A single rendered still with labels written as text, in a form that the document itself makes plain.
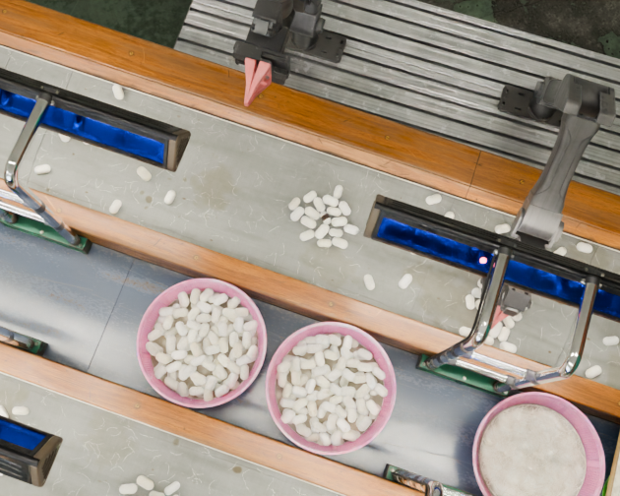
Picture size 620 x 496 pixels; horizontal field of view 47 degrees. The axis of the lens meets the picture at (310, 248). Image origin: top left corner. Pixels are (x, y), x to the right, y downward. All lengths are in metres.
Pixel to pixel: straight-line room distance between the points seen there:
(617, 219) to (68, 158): 1.22
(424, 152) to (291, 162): 0.30
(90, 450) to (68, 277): 0.39
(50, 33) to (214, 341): 0.80
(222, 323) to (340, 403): 0.30
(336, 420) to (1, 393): 0.68
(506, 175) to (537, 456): 0.60
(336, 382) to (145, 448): 0.41
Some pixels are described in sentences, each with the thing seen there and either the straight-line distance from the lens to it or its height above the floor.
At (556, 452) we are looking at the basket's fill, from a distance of 1.61.
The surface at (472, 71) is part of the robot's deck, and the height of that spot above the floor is 0.67.
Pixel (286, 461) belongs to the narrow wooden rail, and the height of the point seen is 0.76.
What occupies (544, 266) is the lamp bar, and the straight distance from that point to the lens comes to 1.24.
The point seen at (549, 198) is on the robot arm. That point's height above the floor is 0.98.
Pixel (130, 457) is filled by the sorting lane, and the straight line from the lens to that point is 1.53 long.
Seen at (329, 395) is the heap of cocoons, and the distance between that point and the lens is 1.50.
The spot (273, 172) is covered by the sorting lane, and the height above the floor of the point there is 0.74.
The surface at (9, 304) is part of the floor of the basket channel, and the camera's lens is 1.70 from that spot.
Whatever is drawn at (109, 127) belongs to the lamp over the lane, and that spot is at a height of 1.09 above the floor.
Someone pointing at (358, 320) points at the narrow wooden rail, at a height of 0.77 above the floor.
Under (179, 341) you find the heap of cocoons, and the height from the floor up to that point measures 0.74.
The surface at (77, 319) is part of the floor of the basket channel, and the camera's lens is 1.65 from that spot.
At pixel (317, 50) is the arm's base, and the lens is 1.81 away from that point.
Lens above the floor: 2.24
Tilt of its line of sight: 75 degrees down
